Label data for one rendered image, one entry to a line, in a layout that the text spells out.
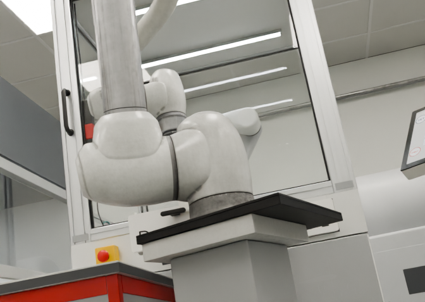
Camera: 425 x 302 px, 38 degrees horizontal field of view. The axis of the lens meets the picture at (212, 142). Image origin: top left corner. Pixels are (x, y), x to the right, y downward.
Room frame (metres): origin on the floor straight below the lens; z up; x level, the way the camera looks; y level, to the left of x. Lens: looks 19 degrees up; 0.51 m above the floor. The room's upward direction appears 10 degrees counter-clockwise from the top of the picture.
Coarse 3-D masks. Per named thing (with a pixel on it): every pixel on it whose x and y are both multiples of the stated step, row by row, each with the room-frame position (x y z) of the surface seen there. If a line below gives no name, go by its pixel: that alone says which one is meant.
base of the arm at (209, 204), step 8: (232, 192) 1.32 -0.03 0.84; (240, 192) 1.33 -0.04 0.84; (200, 200) 1.33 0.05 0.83; (208, 200) 1.32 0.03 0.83; (216, 200) 1.32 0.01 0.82; (224, 200) 1.32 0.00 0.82; (232, 200) 1.32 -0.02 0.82; (240, 200) 1.33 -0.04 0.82; (248, 200) 1.33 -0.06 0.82; (192, 208) 1.35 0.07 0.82; (200, 208) 1.33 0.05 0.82; (208, 208) 1.32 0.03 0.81; (216, 208) 1.31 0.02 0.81; (224, 208) 1.30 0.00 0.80; (192, 216) 1.35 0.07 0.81
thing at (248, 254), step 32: (224, 224) 1.23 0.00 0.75; (256, 224) 1.21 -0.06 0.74; (288, 224) 1.36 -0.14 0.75; (160, 256) 1.31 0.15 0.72; (192, 256) 1.32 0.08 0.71; (224, 256) 1.29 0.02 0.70; (256, 256) 1.28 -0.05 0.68; (288, 256) 1.43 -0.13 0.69; (192, 288) 1.33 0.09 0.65; (224, 288) 1.29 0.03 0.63; (256, 288) 1.26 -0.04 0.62; (288, 288) 1.39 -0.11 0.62
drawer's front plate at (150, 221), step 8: (168, 208) 1.74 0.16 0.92; (128, 216) 1.76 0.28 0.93; (136, 216) 1.75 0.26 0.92; (144, 216) 1.75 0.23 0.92; (152, 216) 1.75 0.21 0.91; (160, 216) 1.74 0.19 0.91; (168, 216) 1.74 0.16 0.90; (176, 216) 1.74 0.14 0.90; (184, 216) 1.74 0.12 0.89; (128, 224) 1.76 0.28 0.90; (136, 224) 1.76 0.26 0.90; (144, 224) 1.75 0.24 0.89; (152, 224) 1.75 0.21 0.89; (160, 224) 1.75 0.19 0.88; (168, 224) 1.74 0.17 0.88; (136, 232) 1.76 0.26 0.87; (144, 232) 1.75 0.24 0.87; (136, 240) 1.76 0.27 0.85; (136, 248) 1.76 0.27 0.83
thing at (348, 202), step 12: (348, 192) 2.00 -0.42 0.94; (336, 204) 2.01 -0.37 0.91; (348, 204) 2.00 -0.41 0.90; (360, 204) 2.00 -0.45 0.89; (348, 216) 2.00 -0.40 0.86; (360, 216) 2.00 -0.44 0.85; (348, 228) 2.00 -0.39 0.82; (360, 228) 2.00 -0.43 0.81; (108, 240) 2.12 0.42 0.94; (120, 240) 2.11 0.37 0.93; (312, 240) 2.02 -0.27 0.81; (324, 240) 2.03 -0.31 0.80; (72, 252) 2.14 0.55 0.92; (84, 252) 2.13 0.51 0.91; (120, 252) 2.11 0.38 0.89; (132, 252) 2.11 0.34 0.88; (72, 264) 2.14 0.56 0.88; (84, 264) 2.13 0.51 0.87; (132, 264) 2.11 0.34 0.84; (144, 264) 2.10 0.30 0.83; (156, 264) 2.10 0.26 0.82; (168, 264) 2.09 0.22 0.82
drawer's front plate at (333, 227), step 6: (330, 198) 1.99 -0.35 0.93; (318, 204) 2.00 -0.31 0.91; (324, 204) 2.00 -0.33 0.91; (330, 204) 1.99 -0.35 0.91; (336, 222) 1.99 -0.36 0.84; (318, 228) 2.00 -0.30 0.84; (324, 228) 2.00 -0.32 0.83; (330, 228) 2.00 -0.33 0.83; (336, 228) 1.99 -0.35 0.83; (312, 234) 2.00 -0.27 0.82; (318, 234) 2.01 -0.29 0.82
